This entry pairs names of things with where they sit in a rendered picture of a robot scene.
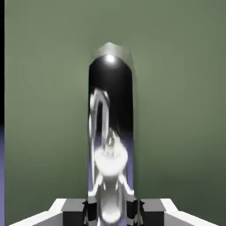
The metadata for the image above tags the curved shiny metal handle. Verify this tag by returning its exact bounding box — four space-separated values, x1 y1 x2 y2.
87 41 142 226

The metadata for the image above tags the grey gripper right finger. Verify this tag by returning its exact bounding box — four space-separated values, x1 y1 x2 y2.
139 198 220 226

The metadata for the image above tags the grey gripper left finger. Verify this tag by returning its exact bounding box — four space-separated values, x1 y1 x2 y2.
8 198 89 226

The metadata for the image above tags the green painted cabinet door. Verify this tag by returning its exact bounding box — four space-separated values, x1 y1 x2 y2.
4 0 226 226

